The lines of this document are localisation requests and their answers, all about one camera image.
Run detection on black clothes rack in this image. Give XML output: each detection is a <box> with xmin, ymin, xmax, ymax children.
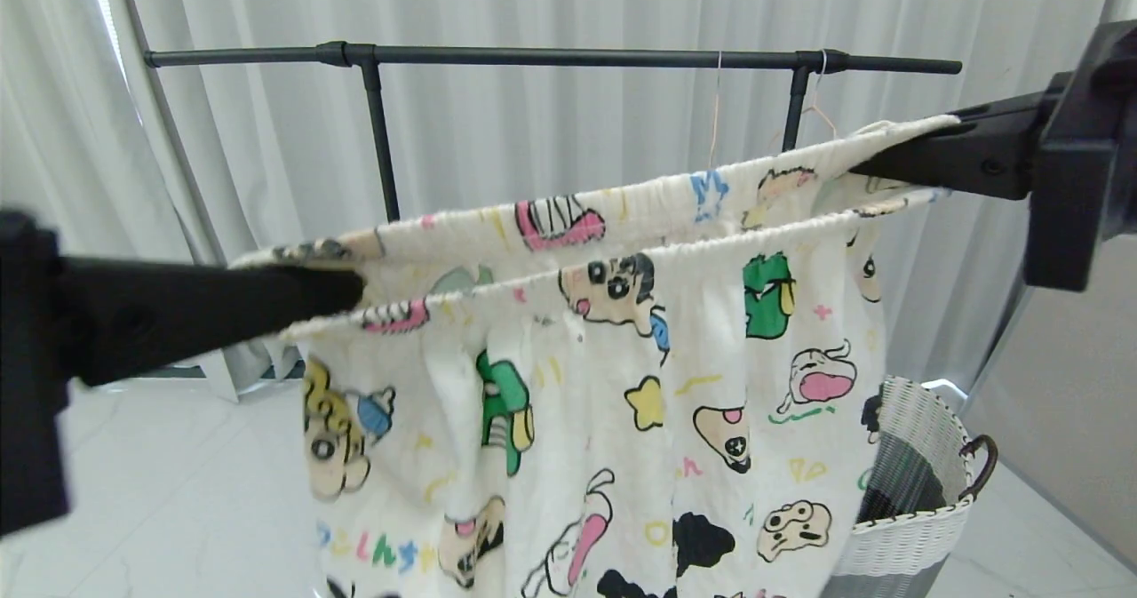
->
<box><xmin>145</xmin><ymin>41</ymin><xmax>963</xmax><ymax>224</ymax></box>

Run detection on white curtain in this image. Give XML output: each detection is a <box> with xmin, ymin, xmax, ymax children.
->
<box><xmin>0</xmin><ymin>0</ymin><xmax>1137</xmax><ymax>403</ymax></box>

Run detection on cream printed garment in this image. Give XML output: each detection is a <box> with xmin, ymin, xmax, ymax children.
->
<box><xmin>229</xmin><ymin>114</ymin><xmax>960</xmax><ymax>598</ymax></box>

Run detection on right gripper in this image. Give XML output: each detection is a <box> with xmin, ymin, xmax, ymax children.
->
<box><xmin>1022</xmin><ymin>19</ymin><xmax>1137</xmax><ymax>292</ymax></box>

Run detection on pink clothes hanger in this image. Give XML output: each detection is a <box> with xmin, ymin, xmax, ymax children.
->
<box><xmin>708</xmin><ymin>52</ymin><xmax>722</xmax><ymax>172</ymax></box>
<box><xmin>768</xmin><ymin>50</ymin><xmax>840</xmax><ymax>156</ymax></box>

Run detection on white laundry basket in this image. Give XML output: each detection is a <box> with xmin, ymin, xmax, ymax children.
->
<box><xmin>817</xmin><ymin>376</ymin><xmax>998</xmax><ymax>598</ymax></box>

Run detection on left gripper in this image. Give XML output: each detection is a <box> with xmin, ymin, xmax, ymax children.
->
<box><xmin>0</xmin><ymin>210</ymin><xmax>70</xmax><ymax>537</ymax></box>

